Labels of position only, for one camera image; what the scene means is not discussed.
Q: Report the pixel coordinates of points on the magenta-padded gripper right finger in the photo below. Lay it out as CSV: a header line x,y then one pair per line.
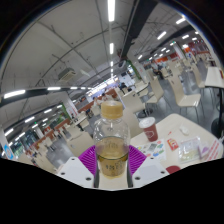
x,y
139,163

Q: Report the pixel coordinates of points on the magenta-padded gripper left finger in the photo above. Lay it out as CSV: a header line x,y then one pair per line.
x,y
86,163

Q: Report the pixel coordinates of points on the clear bottle with yellow drink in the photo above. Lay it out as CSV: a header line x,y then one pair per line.
x,y
111,133

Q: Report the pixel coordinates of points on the printed paper flyer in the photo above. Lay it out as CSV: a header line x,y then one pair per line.
x,y
153,150

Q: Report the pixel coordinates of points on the red paper cup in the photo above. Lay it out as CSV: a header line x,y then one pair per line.
x,y
150,131

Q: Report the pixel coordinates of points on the flat round red coaster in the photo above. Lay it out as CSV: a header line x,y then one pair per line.
x,y
173,169

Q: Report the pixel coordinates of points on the small red snack packet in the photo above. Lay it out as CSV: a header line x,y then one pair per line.
x,y
172,144

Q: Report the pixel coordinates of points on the clear plastic packet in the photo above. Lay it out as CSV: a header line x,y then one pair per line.
x,y
189,149

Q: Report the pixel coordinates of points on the small white wrapper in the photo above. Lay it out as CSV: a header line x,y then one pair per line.
x,y
184,130

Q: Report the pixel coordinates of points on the small purple packet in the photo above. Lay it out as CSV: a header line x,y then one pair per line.
x,y
204,152

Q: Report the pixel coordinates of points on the pink table sticker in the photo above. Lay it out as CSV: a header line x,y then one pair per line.
x,y
215,150

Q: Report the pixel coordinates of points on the beige cafeteria chairs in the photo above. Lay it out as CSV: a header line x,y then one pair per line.
x,y
181,90

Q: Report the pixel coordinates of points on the ceiling air conditioner unit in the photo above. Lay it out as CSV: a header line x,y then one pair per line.
x,y
66,76

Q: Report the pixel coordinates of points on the person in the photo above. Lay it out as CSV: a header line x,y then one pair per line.
x,y
156,70

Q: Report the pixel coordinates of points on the beige side table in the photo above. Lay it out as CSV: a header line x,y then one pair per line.
x,y
215,77

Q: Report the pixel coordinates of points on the ceiling strip lights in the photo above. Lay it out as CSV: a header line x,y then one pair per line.
x,y
111,10

